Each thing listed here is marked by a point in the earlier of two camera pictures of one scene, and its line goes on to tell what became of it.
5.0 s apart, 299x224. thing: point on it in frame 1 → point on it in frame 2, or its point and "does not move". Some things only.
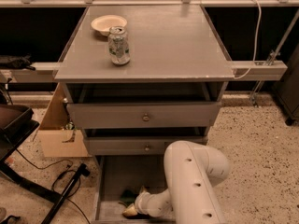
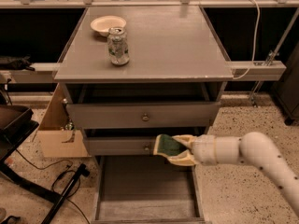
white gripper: (142, 202) → (204, 149)
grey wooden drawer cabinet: (170, 91) does not move
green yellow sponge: (128, 198) → (164, 145)
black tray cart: (17, 123) does not move
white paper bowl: (103, 23) does not move
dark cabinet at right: (287, 90) does not move
